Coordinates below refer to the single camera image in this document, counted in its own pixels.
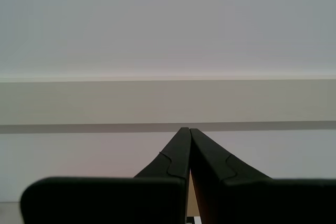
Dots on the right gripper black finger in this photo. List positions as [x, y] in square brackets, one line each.
[110, 200]
[262, 203]

